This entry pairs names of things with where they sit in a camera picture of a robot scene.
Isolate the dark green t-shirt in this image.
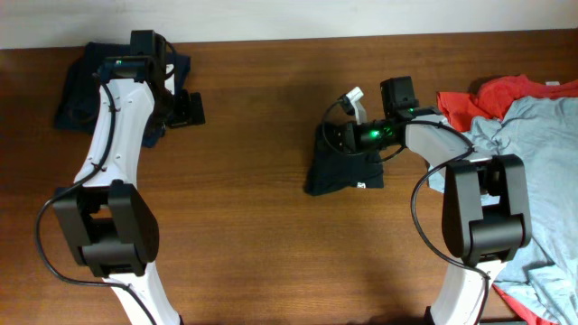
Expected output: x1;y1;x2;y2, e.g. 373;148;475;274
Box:
303;125;384;196

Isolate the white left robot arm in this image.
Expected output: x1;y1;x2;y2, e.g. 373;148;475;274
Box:
48;55;183;324

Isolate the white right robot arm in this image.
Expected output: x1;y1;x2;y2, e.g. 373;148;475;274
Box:
321;107;532;324

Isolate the folded navy blue garment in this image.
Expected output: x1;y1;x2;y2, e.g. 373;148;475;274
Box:
52;42;191;149

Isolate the red garment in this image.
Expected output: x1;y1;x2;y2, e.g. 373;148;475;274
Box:
437;74;577;132

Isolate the light blue-grey t-shirt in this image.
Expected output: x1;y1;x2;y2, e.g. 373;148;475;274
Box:
410;97;577;324

